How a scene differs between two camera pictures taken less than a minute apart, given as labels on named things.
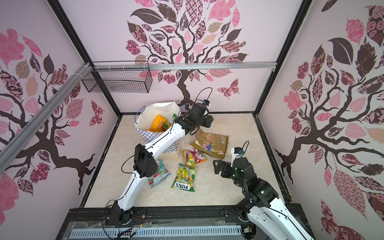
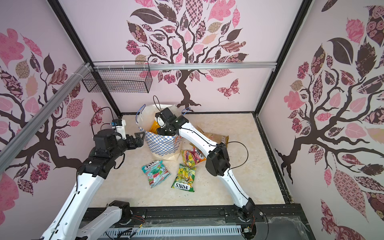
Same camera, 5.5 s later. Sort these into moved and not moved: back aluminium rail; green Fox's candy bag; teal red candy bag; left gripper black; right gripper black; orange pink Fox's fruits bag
Moved: left gripper black; right gripper black
Not moved: back aluminium rail; teal red candy bag; green Fox's candy bag; orange pink Fox's fruits bag
